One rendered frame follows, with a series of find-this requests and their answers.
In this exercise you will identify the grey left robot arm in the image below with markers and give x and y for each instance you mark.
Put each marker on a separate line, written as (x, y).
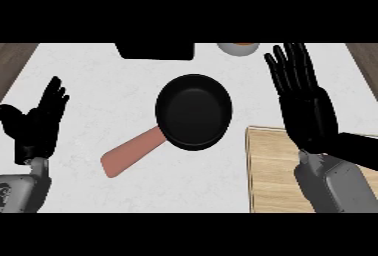
(24, 186)

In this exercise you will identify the grey bowl with orange contents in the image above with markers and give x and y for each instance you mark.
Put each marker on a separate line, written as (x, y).
(238, 48)

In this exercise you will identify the black rectangular appliance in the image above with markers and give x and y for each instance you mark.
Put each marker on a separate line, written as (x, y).
(157, 51)

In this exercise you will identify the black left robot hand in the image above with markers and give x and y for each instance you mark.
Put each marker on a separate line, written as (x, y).
(42, 123)

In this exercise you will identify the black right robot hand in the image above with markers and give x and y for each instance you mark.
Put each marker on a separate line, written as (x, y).
(305, 110)

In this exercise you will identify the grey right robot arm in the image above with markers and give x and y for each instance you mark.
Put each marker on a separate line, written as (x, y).
(334, 183)

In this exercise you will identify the pale wooden tray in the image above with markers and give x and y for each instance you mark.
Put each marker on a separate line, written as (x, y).
(275, 170)

